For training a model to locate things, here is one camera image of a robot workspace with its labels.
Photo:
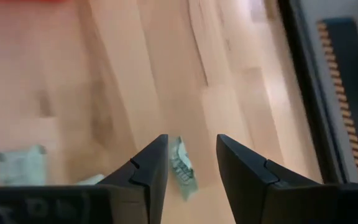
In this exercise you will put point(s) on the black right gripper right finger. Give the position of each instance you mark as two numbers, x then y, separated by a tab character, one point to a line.
247	186

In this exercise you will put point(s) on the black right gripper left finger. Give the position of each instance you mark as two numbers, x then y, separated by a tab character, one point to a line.
141	186

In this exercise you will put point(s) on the pale green stevia packet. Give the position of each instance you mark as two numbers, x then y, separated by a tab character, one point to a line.
20	168
89	180
183	174

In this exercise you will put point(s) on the black hazard-striped floor mat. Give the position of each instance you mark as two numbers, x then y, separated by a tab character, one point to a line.
356	77

